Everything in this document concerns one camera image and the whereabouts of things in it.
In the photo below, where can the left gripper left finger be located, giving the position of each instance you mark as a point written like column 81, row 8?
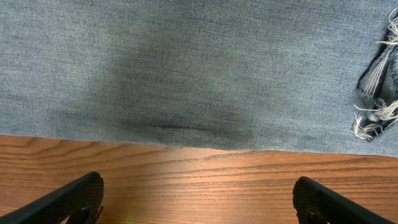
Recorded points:
column 77, row 202

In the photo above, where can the light blue denim jeans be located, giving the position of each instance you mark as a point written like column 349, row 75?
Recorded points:
column 276, row 75

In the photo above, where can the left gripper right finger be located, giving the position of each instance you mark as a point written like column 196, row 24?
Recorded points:
column 317, row 204

